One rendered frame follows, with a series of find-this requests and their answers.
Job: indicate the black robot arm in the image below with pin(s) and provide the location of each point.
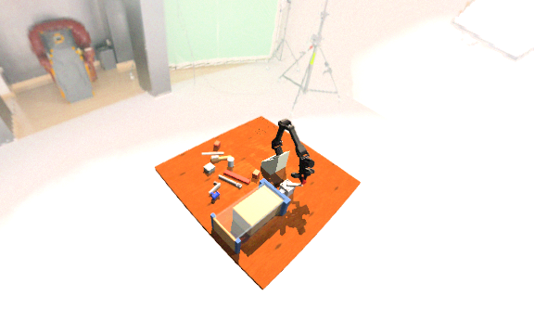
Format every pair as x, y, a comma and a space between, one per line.
299, 147

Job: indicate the white cylinder with grey end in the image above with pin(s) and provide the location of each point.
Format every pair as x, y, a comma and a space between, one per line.
230, 181

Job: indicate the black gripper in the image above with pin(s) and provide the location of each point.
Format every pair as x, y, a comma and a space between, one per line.
299, 175

